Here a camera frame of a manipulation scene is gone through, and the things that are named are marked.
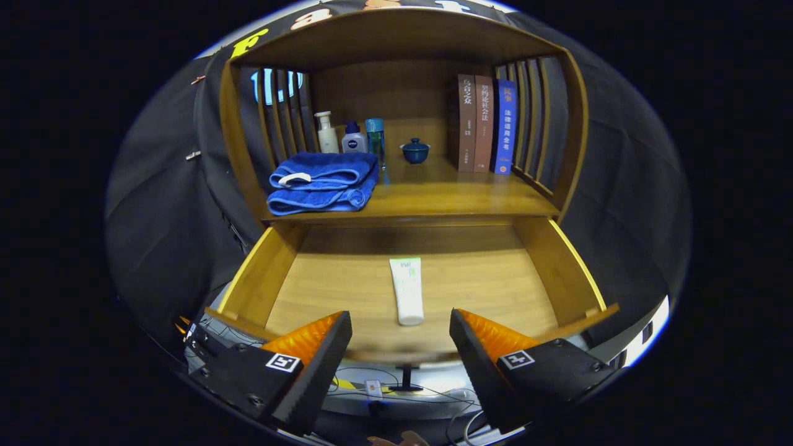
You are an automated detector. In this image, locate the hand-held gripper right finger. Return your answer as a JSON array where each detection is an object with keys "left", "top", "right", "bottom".
[{"left": 449, "top": 308, "right": 619, "bottom": 435}]

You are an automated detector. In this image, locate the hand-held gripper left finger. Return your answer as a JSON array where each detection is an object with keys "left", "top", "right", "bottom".
[{"left": 186, "top": 310, "right": 353, "bottom": 436}]

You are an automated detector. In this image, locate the wooden drawer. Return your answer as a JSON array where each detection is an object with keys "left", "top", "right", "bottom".
[{"left": 204, "top": 217, "right": 620, "bottom": 393}]

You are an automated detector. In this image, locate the white tube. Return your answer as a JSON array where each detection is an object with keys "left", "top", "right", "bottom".
[{"left": 389, "top": 257, "right": 426, "bottom": 327}]

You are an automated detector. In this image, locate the wooden cabinet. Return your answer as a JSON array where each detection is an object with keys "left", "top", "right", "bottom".
[{"left": 218, "top": 7, "right": 589, "bottom": 227}]

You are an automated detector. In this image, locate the blue folded towel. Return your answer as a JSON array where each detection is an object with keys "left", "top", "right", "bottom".
[{"left": 266, "top": 152, "right": 380, "bottom": 216}]

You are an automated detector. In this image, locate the blue lidded teacup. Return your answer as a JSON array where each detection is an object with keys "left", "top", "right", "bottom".
[{"left": 400, "top": 138, "right": 431, "bottom": 165}]

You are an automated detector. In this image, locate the white lotion bottle blue cap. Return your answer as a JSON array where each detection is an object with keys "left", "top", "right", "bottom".
[{"left": 341, "top": 121, "right": 369, "bottom": 154}]

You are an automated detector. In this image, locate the white pump bottle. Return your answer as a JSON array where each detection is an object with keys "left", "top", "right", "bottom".
[{"left": 313, "top": 111, "right": 340, "bottom": 154}]

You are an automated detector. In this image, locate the black backdrop cloth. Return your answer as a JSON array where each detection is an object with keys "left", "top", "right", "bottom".
[{"left": 104, "top": 0, "right": 691, "bottom": 348}]

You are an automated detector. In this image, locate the teal clear bottle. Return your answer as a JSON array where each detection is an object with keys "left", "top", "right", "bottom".
[{"left": 365, "top": 118, "right": 387, "bottom": 171}]

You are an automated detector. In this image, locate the reddish brown book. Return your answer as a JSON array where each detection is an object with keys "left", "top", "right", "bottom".
[{"left": 474, "top": 76, "right": 495, "bottom": 173}]

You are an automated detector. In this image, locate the dark brown book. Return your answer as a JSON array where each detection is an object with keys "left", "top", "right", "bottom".
[{"left": 447, "top": 74, "right": 476, "bottom": 172}]

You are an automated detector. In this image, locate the blue book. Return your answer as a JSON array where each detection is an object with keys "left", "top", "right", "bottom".
[{"left": 493, "top": 79, "right": 518, "bottom": 176}]

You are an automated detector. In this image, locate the black floor cable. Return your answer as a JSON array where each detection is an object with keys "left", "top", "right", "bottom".
[{"left": 325, "top": 367, "right": 490, "bottom": 434}]

